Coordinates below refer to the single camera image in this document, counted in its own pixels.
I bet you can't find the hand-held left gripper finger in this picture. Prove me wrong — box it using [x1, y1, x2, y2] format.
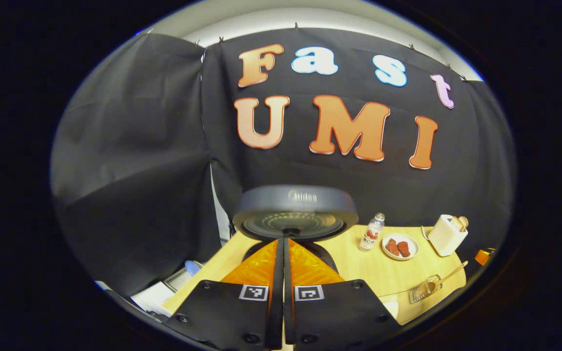
[283, 238, 401, 351]
[164, 239, 285, 351]

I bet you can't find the wooden spoon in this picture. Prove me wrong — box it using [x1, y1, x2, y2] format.
[425, 261, 469, 292]

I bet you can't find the metal wire chopstick holder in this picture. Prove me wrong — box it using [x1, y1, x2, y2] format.
[409, 274, 442, 304]

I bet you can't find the silver black rice cooker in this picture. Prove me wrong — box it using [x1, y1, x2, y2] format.
[232, 184, 360, 276]

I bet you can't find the white toaster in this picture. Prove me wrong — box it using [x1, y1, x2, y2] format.
[427, 214, 469, 257]

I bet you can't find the white round plate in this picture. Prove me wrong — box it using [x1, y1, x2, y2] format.
[381, 233, 419, 261]

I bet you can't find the grey keyboard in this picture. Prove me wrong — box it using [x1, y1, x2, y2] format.
[164, 267, 199, 292]

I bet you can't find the clear drink bottle red label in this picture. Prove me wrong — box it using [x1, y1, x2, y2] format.
[359, 213, 385, 252]

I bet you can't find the white paper sheet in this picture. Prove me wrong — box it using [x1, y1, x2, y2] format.
[132, 282, 174, 315]

